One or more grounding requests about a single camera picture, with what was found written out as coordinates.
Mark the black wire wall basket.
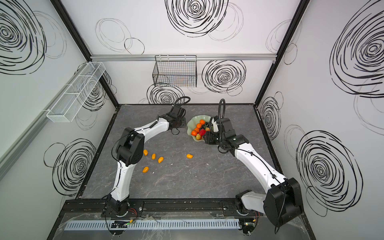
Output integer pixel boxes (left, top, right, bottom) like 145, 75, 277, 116
152, 55, 198, 88

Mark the white mesh wall shelf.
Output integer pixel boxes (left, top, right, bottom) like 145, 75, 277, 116
47, 62, 106, 123

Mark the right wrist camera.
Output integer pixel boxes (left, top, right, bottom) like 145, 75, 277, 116
209, 116, 219, 133

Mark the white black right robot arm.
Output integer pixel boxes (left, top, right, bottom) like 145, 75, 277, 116
204, 116, 304, 228

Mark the green wavy fruit bowl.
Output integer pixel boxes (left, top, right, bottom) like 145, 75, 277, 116
187, 115, 211, 142

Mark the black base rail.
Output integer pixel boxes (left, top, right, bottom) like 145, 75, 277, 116
62, 198, 264, 216

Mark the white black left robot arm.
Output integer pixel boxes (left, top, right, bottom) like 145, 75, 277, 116
106, 104, 186, 217

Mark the white slotted cable duct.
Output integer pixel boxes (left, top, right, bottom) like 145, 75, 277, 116
64, 219, 241, 231

